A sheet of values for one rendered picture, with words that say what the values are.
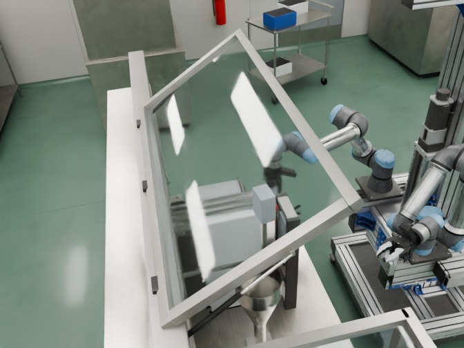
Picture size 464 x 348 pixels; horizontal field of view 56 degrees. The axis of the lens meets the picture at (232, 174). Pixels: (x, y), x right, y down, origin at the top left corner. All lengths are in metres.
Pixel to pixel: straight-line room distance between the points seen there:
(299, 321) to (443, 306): 1.30
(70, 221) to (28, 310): 0.90
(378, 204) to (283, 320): 1.14
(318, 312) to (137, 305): 0.90
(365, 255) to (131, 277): 2.05
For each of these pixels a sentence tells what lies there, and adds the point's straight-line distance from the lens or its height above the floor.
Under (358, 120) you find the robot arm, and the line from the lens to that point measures 2.33.
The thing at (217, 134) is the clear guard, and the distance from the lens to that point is 1.41.
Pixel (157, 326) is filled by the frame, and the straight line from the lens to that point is 1.11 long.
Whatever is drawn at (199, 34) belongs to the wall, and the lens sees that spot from 6.44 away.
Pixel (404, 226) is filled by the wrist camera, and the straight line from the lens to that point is 1.84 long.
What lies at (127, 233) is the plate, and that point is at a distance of 1.66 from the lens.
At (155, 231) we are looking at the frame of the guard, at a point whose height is 1.67.
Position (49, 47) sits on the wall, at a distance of 6.49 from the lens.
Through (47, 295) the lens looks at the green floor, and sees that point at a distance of 3.56.
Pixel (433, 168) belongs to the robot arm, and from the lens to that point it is 2.11.
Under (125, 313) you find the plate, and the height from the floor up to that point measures 1.44.
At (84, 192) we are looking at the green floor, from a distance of 4.33.
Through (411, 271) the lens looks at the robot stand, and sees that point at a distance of 2.55.
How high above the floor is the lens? 2.56
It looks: 38 degrees down
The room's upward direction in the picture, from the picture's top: 4 degrees counter-clockwise
